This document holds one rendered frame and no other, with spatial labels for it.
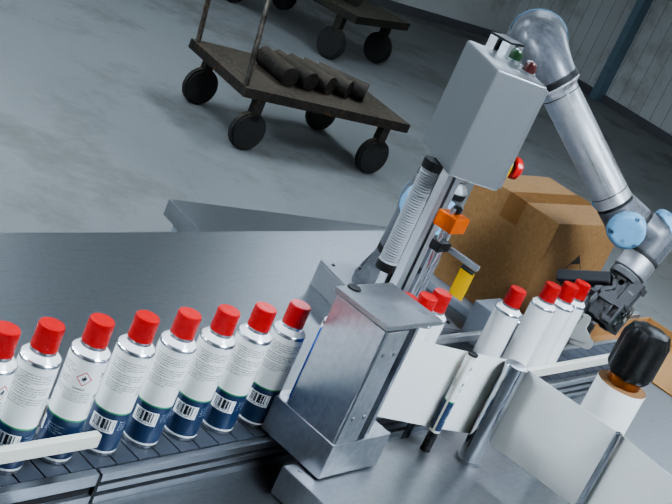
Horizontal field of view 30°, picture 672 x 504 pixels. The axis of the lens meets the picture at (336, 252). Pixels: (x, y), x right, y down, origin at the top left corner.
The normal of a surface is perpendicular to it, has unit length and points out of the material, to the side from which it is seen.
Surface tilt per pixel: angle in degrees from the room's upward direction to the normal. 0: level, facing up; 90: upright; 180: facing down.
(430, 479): 0
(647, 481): 90
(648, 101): 90
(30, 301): 0
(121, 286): 0
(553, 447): 90
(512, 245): 90
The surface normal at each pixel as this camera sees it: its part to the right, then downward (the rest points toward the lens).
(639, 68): -0.75, -0.08
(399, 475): 0.39, -0.86
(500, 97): 0.19, 0.43
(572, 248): 0.66, 0.51
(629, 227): -0.15, 0.30
